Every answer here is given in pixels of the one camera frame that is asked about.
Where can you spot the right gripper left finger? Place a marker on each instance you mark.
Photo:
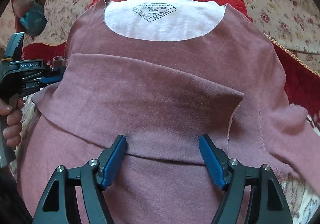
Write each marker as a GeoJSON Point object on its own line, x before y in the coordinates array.
{"type": "Point", "coordinates": [58, 203]}

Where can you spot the person's left hand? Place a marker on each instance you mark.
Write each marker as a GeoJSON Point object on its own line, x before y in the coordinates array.
{"type": "Point", "coordinates": [14, 116]}

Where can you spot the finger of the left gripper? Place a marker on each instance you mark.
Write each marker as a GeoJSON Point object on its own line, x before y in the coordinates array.
{"type": "Point", "coordinates": [55, 73]}

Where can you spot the teal cloth pile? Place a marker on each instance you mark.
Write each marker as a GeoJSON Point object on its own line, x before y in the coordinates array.
{"type": "Point", "coordinates": [34, 20]}

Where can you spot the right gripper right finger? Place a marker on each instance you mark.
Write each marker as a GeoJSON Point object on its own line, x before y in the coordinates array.
{"type": "Point", "coordinates": [267, 203]}

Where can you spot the red white plush blanket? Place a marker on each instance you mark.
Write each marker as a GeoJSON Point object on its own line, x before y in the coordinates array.
{"type": "Point", "coordinates": [297, 94]}

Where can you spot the mauve pink fleece garment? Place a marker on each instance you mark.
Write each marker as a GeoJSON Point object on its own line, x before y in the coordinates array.
{"type": "Point", "coordinates": [160, 104]}

